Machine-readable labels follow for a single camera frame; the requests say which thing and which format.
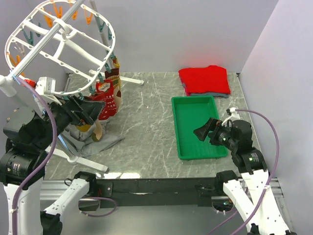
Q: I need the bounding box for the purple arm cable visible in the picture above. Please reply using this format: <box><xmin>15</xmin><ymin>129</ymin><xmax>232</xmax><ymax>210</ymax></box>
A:
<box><xmin>11</xmin><ymin>78</ymin><xmax>58</xmax><ymax>235</ymax></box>
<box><xmin>207</xmin><ymin>109</ymin><xmax>280</xmax><ymax>235</ymax></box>

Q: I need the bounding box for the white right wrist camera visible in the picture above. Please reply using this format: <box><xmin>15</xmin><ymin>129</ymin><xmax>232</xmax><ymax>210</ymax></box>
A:
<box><xmin>225</xmin><ymin>107</ymin><xmax>240</xmax><ymax>121</ymax></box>

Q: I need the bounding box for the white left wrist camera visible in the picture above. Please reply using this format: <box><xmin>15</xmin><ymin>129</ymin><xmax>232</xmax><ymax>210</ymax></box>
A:
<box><xmin>35</xmin><ymin>76</ymin><xmax>56</xmax><ymax>95</ymax></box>

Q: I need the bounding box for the yellow bear sock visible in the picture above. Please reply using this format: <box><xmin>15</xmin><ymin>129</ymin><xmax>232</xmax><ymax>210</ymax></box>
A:
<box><xmin>75</xmin><ymin>124</ymin><xmax>91</xmax><ymax>132</ymax></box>

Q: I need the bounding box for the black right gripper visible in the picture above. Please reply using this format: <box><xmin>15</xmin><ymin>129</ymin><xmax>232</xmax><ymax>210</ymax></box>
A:
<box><xmin>193</xmin><ymin>116</ymin><xmax>237</xmax><ymax>150</ymax></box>

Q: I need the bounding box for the red folded cloth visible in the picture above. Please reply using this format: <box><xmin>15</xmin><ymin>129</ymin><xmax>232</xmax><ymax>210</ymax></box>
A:
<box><xmin>179</xmin><ymin>65</ymin><xmax>231</xmax><ymax>95</ymax></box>

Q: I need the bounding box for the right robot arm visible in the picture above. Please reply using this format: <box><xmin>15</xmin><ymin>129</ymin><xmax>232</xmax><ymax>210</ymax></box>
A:
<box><xmin>193</xmin><ymin>118</ymin><xmax>294</xmax><ymax>235</ymax></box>

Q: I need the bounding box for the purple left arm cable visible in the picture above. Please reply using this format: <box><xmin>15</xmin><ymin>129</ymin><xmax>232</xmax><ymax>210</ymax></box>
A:
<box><xmin>11</xmin><ymin>78</ymin><xmax>58</xmax><ymax>235</ymax></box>

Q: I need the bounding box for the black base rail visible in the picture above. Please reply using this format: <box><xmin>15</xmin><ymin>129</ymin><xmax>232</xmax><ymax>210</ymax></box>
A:
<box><xmin>97</xmin><ymin>177</ymin><xmax>227</xmax><ymax>207</ymax></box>

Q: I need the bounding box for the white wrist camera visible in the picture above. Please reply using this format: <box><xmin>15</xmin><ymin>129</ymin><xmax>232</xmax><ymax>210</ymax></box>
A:
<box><xmin>225</xmin><ymin>107</ymin><xmax>240</xmax><ymax>121</ymax></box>
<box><xmin>35</xmin><ymin>76</ymin><xmax>56</xmax><ymax>95</ymax></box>

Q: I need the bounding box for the grey cloth on rack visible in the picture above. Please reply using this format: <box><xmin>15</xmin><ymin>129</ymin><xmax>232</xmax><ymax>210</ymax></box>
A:
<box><xmin>62</xmin><ymin>119</ymin><xmax>124</xmax><ymax>157</ymax></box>

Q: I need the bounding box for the striped brown orange sock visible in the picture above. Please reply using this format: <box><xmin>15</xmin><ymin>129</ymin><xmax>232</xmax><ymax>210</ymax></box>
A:
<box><xmin>91</xmin><ymin>120</ymin><xmax>103</xmax><ymax>142</ymax></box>

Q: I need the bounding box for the white drying rack stand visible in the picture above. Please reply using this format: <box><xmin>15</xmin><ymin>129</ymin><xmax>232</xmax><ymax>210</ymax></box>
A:
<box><xmin>0</xmin><ymin>0</ymin><xmax>145</xmax><ymax>173</ymax></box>

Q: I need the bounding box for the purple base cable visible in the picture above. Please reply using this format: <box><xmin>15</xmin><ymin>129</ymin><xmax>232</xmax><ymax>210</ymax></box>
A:
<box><xmin>79</xmin><ymin>197</ymin><xmax>118</xmax><ymax>218</ymax></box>

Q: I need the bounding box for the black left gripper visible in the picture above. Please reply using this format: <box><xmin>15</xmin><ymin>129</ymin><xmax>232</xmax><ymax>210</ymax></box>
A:
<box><xmin>34</xmin><ymin>91</ymin><xmax>106</xmax><ymax>147</ymax></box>

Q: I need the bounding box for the green plastic tray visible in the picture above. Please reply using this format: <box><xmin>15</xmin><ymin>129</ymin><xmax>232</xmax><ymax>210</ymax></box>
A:
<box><xmin>171</xmin><ymin>96</ymin><xmax>228</xmax><ymax>161</ymax></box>

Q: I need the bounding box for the grey folded cloth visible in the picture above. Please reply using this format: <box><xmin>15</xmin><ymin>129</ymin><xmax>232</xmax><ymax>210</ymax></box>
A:
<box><xmin>182</xmin><ymin>84</ymin><xmax>229</xmax><ymax>98</ymax></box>

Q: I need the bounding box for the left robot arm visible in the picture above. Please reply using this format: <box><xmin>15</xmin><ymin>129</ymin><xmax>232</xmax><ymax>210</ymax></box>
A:
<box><xmin>0</xmin><ymin>96</ymin><xmax>105</xmax><ymax>235</ymax></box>

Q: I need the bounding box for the red snowflake christmas sock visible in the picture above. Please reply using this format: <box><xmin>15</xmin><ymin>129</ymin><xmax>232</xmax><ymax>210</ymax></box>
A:
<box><xmin>93</xmin><ymin>79</ymin><xmax>117</xmax><ymax>120</ymax></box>

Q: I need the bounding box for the white round clip hanger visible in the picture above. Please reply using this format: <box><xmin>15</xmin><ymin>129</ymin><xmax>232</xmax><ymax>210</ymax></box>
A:
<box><xmin>0</xmin><ymin>0</ymin><xmax>115</xmax><ymax>97</ymax></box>

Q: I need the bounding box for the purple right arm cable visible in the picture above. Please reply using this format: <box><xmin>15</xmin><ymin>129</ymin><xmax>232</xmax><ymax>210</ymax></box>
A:
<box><xmin>207</xmin><ymin>109</ymin><xmax>280</xmax><ymax>235</ymax></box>

